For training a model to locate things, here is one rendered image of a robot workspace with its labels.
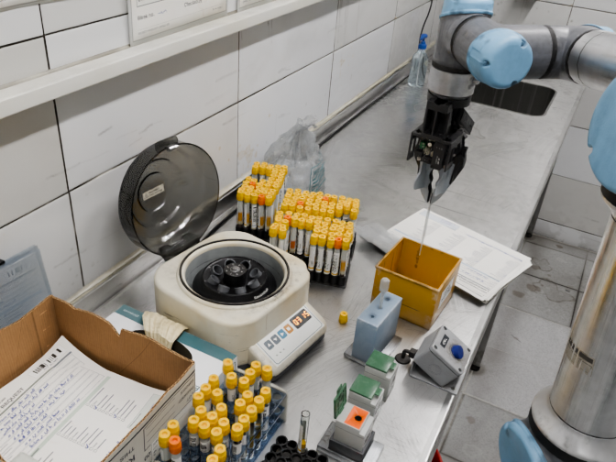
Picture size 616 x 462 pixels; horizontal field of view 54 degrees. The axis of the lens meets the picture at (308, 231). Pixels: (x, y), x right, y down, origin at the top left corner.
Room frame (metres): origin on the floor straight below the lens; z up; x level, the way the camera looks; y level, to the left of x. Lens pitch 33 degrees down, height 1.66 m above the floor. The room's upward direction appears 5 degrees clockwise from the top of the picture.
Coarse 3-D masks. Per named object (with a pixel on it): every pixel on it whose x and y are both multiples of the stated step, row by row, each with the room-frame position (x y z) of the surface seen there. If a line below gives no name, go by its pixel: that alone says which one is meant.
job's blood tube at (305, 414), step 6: (306, 414) 0.59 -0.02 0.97; (306, 420) 0.58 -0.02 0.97; (300, 426) 0.58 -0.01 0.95; (306, 426) 0.58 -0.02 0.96; (300, 432) 0.58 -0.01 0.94; (306, 432) 0.58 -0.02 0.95; (300, 438) 0.58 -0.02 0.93; (306, 438) 0.58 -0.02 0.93; (300, 444) 0.58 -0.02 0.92; (306, 444) 0.58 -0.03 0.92; (300, 450) 0.58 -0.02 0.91
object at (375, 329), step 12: (384, 300) 0.86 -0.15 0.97; (396, 300) 0.87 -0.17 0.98; (372, 312) 0.83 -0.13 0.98; (384, 312) 0.83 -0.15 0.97; (396, 312) 0.86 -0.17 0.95; (360, 324) 0.80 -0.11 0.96; (372, 324) 0.79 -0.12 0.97; (384, 324) 0.82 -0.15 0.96; (396, 324) 0.87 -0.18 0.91; (360, 336) 0.80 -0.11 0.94; (372, 336) 0.79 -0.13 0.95; (384, 336) 0.83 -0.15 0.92; (396, 336) 0.87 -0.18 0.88; (348, 348) 0.83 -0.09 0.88; (360, 348) 0.80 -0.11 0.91; (372, 348) 0.79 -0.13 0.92; (384, 348) 0.83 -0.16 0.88; (360, 360) 0.80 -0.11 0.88
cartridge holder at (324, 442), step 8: (328, 432) 0.63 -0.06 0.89; (320, 440) 0.62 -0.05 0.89; (328, 440) 0.62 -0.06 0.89; (336, 440) 0.60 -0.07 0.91; (368, 440) 0.61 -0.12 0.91; (320, 448) 0.60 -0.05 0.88; (328, 448) 0.60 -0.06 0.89; (336, 448) 0.60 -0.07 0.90; (344, 448) 0.59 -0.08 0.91; (352, 448) 0.59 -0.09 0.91; (368, 448) 0.60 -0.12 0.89; (376, 448) 0.61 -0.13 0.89; (336, 456) 0.59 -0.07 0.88; (344, 456) 0.59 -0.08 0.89; (352, 456) 0.58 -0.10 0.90; (360, 456) 0.58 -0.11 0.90; (368, 456) 0.59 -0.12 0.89; (376, 456) 0.59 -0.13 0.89
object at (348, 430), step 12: (348, 408) 0.63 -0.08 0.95; (360, 408) 0.63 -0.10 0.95; (336, 420) 0.60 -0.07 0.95; (348, 420) 0.61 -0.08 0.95; (360, 420) 0.61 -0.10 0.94; (372, 420) 0.62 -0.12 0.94; (336, 432) 0.60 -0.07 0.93; (348, 432) 0.59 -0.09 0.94; (360, 432) 0.59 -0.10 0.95; (348, 444) 0.59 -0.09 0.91; (360, 444) 0.59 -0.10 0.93
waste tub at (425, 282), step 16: (400, 240) 1.07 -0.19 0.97; (384, 256) 1.00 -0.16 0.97; (400, 256) 1.08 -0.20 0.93; (416, 256) 1.06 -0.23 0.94; (432, 256) 1.05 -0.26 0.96; (448, 256) 1.03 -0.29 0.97; (384, 272) 0.96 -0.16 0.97; (400, 272) 1.07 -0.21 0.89; (416, 272) 1.06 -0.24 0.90; (432, 272) 1.04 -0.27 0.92; (448, 272) 1.03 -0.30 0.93; (400, 288) 0.94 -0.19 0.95; (416, 288) 0.93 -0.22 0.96; (432, 288) 0.91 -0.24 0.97; (448, 288) 0.97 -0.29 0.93; (416, 304) 0.92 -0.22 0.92; (432, 304) 0.91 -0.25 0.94; (416, 320) 0.92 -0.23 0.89; (432, 320) 0.91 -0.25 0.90
